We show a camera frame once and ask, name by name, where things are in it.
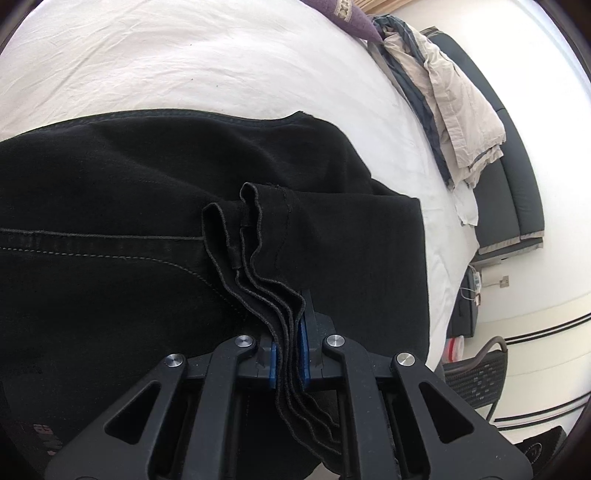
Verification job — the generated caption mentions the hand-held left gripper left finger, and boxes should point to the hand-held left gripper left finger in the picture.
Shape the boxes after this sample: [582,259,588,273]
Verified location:
[44,335,280,480]

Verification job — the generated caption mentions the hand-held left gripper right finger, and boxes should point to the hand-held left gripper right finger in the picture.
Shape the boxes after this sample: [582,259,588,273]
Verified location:
[300,288,534,480]

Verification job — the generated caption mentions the black pants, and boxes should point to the black pants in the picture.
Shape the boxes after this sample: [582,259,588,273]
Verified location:
[0,108,435,480]

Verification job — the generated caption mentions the dark nightstand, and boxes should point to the dark nightstand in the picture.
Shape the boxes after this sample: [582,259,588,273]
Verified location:
[450,265,483,340]

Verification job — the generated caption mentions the black mesh chair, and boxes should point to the black mesh chair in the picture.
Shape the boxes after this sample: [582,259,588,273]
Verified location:
[443,337,509,423]

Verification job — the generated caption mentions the dark object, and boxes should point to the dark object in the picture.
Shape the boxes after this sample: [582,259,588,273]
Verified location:
[515,425,568,467]

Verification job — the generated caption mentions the beige and grey clothes pile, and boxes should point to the beige and grey clothes pile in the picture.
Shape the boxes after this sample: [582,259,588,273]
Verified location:
[369,14,506,227]

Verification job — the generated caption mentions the bed with white sheet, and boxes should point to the bed with white sheet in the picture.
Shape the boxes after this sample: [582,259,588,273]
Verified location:
[0,0,478,370]

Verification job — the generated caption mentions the purple pillow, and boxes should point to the purple pillow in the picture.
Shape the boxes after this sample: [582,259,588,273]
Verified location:
[318,0,384,44]

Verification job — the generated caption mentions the beige curtain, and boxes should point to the beige curtain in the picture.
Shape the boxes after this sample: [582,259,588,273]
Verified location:
[351,0,411,12]

